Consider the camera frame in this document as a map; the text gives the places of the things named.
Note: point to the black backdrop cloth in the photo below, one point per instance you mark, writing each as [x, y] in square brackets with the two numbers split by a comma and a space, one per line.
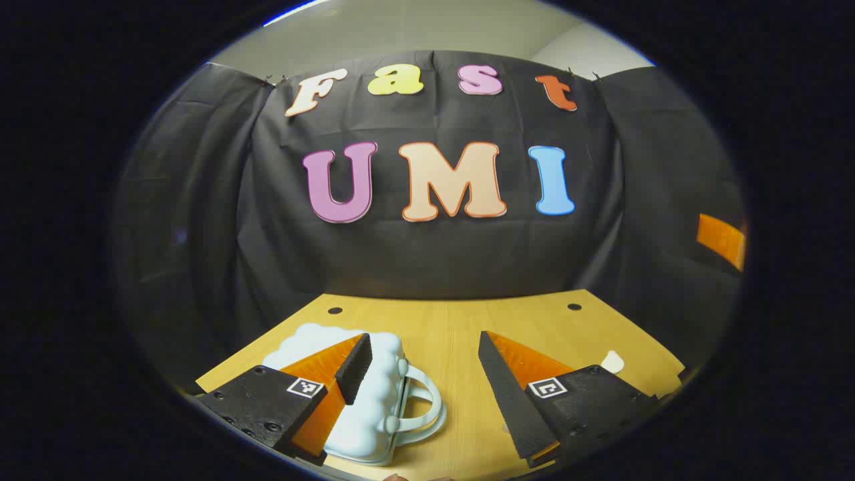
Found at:
[434, 260]

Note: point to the light blue suitcase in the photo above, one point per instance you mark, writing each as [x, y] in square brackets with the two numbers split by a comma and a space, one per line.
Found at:
[381, 377]

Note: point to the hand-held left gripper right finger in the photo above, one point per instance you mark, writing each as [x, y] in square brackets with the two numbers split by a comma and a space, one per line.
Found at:
[507, 394]

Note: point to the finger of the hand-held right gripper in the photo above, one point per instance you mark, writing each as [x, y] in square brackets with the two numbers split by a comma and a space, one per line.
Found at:
[721, 240]

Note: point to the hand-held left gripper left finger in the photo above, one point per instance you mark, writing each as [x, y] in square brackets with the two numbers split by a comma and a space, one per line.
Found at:
[357, 367]

